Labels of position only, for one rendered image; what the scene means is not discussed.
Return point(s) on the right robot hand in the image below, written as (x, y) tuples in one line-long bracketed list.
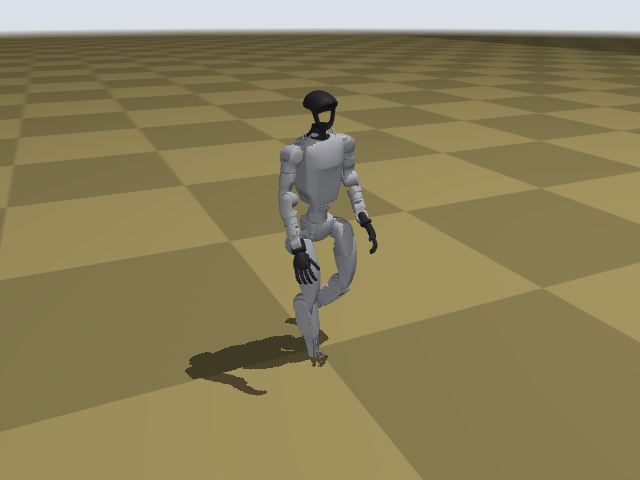
[(302, 262)]

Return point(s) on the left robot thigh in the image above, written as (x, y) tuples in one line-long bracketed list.
[(345, 253)]

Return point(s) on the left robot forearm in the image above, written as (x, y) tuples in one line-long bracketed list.
[(357, 200)]

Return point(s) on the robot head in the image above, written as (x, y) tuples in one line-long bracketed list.
[(317, 102)]

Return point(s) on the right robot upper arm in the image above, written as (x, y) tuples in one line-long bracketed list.
[(290, 156)]

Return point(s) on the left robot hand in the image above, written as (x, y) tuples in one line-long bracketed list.
[(365, 222)]

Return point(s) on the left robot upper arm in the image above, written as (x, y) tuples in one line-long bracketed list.
[(349, 177)]

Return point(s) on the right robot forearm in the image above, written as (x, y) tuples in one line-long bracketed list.
[(289, 216)]

